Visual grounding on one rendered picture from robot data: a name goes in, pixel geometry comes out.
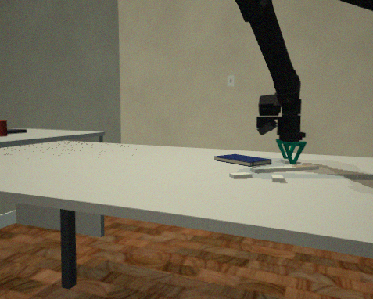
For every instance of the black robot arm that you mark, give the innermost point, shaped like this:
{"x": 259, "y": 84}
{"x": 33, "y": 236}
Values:
{"x": 269, "y": 37}

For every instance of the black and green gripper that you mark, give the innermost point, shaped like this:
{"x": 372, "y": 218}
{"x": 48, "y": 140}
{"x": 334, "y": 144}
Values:
{"x": 293, "y": 140}

